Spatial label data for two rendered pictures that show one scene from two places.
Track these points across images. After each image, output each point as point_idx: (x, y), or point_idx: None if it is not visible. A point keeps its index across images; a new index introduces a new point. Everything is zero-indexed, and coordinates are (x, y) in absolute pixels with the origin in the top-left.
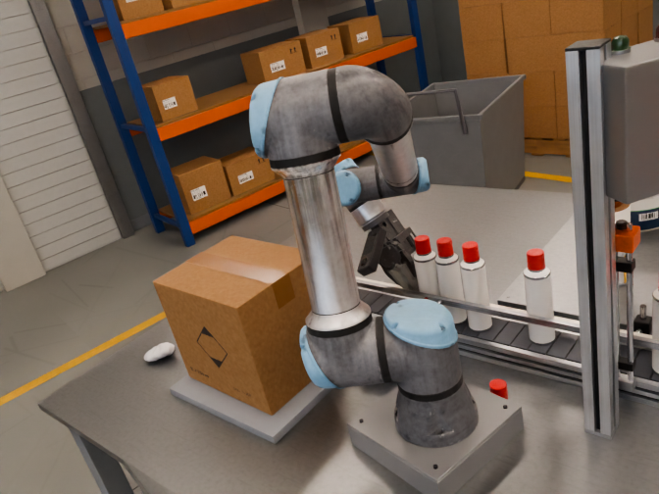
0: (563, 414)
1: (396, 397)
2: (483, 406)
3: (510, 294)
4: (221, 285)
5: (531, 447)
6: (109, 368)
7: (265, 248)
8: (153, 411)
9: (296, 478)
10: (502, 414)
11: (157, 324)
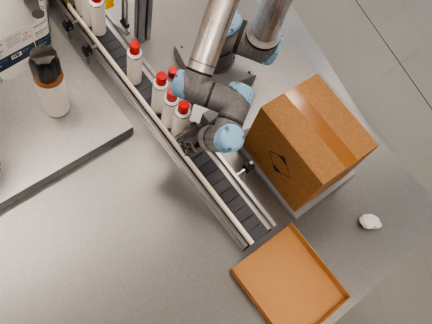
0: (152, 51)
1: (227, 79)
2: (190, 52)
3: (122, 126)
4: (328, 105)
5: (177, 42)
6: (407, 233)
7: (296, 138)
8: (363, 164)
9: (282, 76)
10: (185, 44)
11: (380, 279)
